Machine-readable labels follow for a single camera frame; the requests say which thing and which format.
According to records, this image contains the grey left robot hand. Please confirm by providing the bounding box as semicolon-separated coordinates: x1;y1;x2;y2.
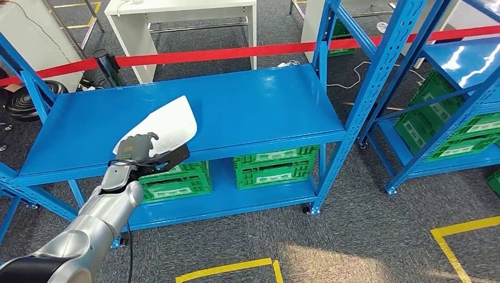
115;131;160;166

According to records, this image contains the white curved shell part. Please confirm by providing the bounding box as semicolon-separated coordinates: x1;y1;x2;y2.
112;95;198;158

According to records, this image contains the blue metal shelf rack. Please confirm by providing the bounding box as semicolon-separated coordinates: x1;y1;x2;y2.
357;0;500;196
0;0;429;251

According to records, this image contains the green plastic crate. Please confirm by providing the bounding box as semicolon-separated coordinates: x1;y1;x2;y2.
393;111;500;163
233;145;320;191
139;160;213;205
327;17;357;58
485;169;500;197
406;69;500;142

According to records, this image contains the white table with chrome bar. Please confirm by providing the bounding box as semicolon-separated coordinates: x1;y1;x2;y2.
104;0;258;85

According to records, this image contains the short red barrier belt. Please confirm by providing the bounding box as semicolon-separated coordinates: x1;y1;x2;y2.
0;57;99;87

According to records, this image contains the black round ribbed base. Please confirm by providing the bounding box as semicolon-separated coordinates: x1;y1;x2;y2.
5;80;70;123

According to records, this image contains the long red barrier belt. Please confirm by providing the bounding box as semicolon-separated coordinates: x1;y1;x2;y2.
115;24;500;68

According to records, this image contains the pale grey cabinet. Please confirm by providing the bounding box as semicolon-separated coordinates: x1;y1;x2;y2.
0;0;85;93

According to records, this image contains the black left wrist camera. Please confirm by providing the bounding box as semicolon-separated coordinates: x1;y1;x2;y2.
131;144;192;175

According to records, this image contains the black stanchion post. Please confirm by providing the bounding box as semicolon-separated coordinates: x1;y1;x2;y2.
92;48;127;87

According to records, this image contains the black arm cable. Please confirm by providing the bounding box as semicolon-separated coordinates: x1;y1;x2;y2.
107;157;157;283

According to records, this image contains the chrome tube frame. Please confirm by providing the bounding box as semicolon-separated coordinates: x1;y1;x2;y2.
41;0;106;60

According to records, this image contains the white floor cable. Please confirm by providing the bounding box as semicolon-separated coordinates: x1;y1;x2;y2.
326;60;427;90

